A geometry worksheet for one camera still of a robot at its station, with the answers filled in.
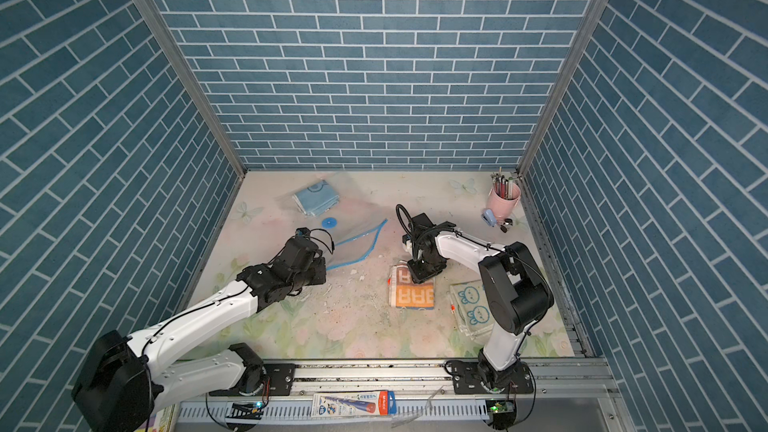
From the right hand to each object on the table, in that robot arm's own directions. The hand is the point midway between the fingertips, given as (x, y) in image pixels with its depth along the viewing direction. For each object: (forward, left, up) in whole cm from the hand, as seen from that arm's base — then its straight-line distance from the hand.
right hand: (421, 277), depth 91 cm
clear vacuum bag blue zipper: (+18, +25, 0) cm, 31 cm away
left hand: (-4, +26, +9) cm, 28 cm away
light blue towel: (+27, +40, +3) cm, 48 cm away
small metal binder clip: (+24, -30, 0) cm, 38 cm away
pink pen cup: (+27, -26, +10) cm, 39 cm away
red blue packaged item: (-34, +16, +1) cm, 37 cm away
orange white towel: (-6, +5, +2) cm, 8 cm away
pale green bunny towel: (-8, -15, +1) cm, 17 cm away
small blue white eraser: (+24, -23, +1) cm, 34 cm away
